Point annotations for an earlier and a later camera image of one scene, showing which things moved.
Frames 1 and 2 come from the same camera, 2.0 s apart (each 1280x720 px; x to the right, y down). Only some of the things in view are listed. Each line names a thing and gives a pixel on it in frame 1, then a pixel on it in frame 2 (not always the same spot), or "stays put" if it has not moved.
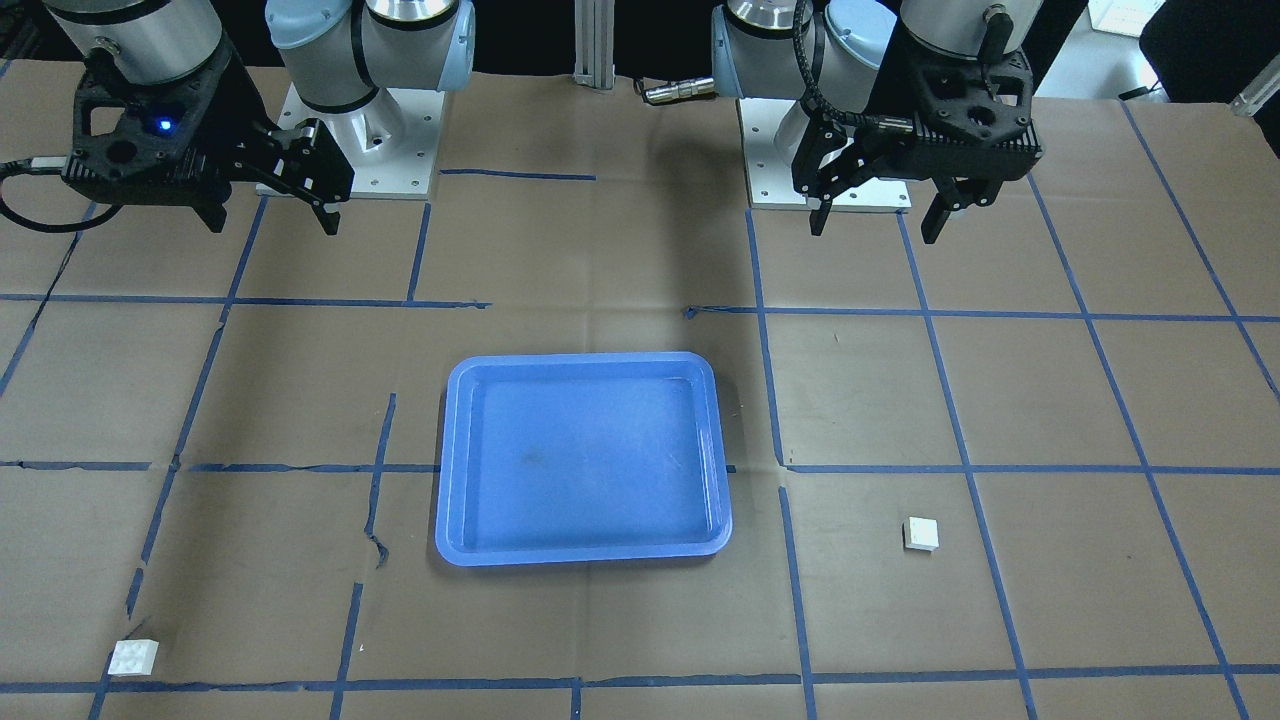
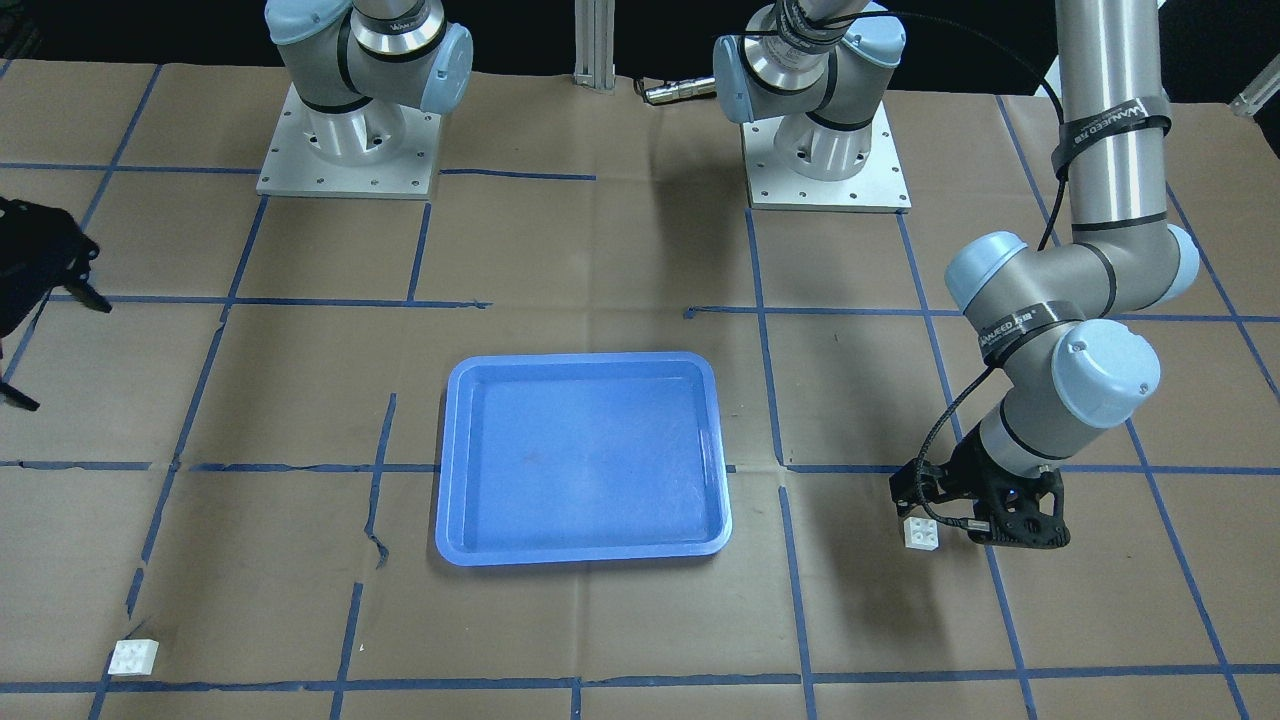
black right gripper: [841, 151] -> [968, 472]
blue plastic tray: [580, 457] stays put
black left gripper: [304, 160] -> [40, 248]
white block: [920, 533] stays put
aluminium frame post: [594, 43] stays put
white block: [133, 658] stays put
